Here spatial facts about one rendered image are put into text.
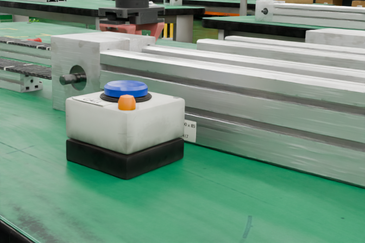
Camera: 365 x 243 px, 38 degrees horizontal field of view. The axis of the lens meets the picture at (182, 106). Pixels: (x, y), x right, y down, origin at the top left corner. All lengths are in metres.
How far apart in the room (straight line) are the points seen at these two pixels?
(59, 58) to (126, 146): 0.26
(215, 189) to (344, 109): 0.13
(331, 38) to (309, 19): 1.49
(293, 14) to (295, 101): 1.90
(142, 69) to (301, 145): 0.20
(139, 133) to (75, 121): 0.07
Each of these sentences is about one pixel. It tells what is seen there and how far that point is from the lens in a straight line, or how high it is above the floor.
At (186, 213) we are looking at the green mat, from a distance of 0.40.
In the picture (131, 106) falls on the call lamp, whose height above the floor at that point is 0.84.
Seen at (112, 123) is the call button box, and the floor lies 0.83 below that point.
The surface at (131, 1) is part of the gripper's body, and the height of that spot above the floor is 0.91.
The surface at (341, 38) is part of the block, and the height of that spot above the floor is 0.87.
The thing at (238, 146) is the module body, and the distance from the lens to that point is 0.52.
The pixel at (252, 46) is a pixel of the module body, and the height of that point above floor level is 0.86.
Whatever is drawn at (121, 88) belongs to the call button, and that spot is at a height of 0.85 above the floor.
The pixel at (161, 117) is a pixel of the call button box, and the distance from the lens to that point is 0.47.
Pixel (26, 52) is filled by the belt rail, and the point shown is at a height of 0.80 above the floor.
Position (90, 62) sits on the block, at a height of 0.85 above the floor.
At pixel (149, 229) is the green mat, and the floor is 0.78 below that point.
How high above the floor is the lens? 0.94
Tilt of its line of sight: 13 degrees down
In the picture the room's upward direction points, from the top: 2 degrees clockwise
